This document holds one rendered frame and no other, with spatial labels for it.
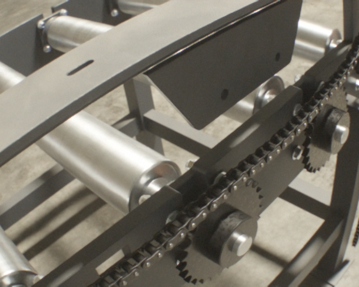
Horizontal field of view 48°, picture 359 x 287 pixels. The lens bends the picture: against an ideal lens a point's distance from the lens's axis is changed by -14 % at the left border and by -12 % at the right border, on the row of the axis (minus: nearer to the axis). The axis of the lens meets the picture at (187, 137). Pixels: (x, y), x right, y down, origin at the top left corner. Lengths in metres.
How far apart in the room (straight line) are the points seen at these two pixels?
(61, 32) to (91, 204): 0.93
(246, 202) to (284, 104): 0.18
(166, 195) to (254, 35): 0.25
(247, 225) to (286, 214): 1.20
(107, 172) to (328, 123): 0.37
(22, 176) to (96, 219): 0.57
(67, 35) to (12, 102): 0.90
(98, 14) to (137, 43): 1.16
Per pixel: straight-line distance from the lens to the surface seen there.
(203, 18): 0.45
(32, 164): 2.35
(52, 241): 1.90
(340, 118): 0.76
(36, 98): 0.37
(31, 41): 1.44
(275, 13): 0.66
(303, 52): 1.06
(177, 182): 0.62
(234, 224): 0.58
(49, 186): 1.66
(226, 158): 0.63
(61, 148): 0.80
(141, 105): 1.78
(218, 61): 0.57
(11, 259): 0.62
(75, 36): 1.24
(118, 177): 0.67
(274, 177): 0.78
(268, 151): 0.63
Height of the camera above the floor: 1.34
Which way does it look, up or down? 37 degrees down
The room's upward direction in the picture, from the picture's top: 9 degrees counter-clockwise
